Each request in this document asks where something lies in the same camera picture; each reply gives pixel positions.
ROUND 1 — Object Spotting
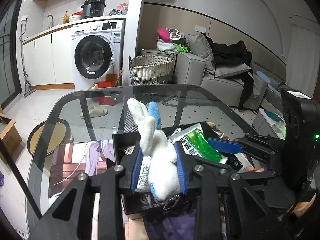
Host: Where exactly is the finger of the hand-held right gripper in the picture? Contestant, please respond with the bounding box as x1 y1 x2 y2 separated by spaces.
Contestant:
207 132 285 164
235 166 279 187

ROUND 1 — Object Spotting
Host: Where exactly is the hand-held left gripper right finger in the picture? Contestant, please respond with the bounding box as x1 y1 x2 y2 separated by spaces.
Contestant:
174 141 292 240

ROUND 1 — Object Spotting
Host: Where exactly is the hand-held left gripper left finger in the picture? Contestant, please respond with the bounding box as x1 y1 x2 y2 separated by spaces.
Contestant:
29 140 150 240

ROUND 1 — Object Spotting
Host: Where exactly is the red white tissue packet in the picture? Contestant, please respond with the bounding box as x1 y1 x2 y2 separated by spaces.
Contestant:
136 155 153 193

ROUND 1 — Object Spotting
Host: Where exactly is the white plush bunny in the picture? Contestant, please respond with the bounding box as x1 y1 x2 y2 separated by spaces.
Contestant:
127 97 182 210

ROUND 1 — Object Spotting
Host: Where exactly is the green tissue packet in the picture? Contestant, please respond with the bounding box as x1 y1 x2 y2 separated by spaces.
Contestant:
167 122 229 164

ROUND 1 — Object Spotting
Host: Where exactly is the black cardboard box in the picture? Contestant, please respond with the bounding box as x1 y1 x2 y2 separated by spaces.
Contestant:
112 121 253 215

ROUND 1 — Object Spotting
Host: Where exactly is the person's right hand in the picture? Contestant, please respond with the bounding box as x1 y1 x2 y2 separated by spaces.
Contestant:
294 200 317 219

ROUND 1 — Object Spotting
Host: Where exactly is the small black packet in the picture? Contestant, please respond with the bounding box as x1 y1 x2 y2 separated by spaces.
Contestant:
226 154 244 172

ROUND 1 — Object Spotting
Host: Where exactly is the storage box with teal item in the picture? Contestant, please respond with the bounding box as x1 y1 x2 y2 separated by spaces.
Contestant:
252 107 287 139

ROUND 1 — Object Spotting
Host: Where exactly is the striped cloth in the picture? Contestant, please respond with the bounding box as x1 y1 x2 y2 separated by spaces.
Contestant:
124 110 140 133

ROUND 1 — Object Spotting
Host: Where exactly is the grey cloth on sofa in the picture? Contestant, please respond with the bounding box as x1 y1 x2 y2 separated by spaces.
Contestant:
252 75 268 98

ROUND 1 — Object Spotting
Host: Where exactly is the printed table mat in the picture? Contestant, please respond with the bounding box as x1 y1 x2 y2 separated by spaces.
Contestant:
47 122 265 240

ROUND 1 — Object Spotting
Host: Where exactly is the blue bolster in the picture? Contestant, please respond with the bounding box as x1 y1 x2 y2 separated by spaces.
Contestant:
256 71 278 85

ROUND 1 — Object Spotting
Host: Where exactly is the beige slipper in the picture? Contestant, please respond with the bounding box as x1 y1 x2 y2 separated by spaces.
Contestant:
79 106 108 118

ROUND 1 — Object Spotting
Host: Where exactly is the grey flat pillow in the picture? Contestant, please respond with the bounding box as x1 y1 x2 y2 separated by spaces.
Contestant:
214 62 252 78

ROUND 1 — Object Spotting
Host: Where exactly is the red box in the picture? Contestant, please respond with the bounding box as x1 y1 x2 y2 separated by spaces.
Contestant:
98 81 116 105

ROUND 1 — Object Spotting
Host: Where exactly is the grey sofa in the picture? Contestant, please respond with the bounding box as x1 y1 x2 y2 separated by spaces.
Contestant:
175 51 288 108

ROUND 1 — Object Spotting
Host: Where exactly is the black jacket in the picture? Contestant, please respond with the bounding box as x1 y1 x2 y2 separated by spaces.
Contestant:
206 37 254 110

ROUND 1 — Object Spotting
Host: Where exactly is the round wooden stool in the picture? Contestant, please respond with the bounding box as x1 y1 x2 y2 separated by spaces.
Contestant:
27 120 73 157

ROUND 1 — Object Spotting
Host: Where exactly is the wicker laundry basket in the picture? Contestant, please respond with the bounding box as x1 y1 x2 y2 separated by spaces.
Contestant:
128 54 175 86

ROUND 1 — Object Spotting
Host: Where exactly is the grey upright pillow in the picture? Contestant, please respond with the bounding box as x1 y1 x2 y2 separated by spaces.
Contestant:
186 32 215 72

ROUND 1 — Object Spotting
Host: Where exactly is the green cloth bag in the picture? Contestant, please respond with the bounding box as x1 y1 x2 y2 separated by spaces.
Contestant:
174 42 192 53

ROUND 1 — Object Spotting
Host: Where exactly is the white washing machine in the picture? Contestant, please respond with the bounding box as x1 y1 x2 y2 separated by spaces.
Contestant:
71 19 125 90

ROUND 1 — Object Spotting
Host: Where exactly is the white crumpled cloth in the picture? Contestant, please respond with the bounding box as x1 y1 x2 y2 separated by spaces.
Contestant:
157 41 179 53

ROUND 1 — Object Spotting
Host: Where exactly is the brown white plush item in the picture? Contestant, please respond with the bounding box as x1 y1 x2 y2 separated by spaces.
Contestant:
169 27 185 42

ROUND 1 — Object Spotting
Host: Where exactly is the pink plush item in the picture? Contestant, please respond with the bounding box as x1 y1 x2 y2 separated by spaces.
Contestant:
157 28 173 40

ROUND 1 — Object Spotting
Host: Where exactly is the brown cardboard box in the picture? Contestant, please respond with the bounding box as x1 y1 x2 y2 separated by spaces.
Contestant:
0 105 23 165

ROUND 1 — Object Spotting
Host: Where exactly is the white kitchen counter cabinet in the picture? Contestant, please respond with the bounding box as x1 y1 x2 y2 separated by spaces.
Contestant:
22 17 75 90

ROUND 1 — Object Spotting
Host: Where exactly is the floor mop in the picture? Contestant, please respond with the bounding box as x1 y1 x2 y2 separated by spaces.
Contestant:
19 22 34 98

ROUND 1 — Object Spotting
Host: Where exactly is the clutter on washing machine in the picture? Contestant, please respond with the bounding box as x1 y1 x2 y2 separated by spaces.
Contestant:
109 2 129 16

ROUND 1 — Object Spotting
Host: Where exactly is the black pressure cooker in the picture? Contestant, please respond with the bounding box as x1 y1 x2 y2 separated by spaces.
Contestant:
81 0 107 18

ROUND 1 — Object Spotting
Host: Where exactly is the glass sliding door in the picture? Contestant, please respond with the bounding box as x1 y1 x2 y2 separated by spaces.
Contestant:
0 0 23 105

